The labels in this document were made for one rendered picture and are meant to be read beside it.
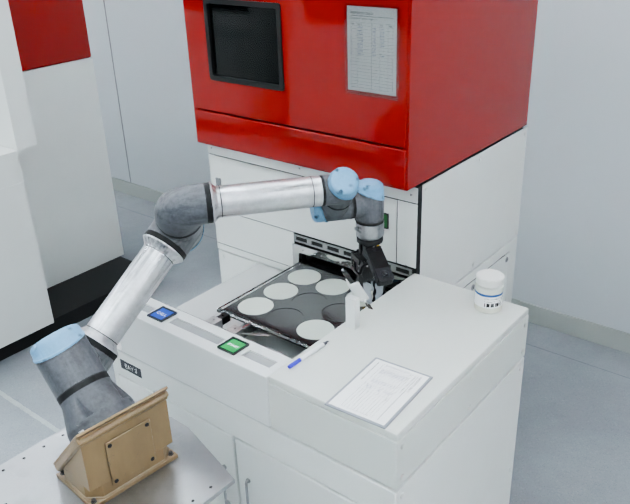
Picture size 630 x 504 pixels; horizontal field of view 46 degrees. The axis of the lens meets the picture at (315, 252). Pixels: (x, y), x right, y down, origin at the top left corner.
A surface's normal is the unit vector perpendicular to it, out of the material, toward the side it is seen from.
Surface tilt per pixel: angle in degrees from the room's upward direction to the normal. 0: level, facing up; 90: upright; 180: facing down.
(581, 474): 0
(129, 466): 90
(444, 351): 0
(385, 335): 0
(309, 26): 90
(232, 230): 90
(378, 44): 90
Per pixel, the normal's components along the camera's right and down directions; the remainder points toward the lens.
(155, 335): -0.62, 0.36
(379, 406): -0.04, -0.90
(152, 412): 0.72, 0.28
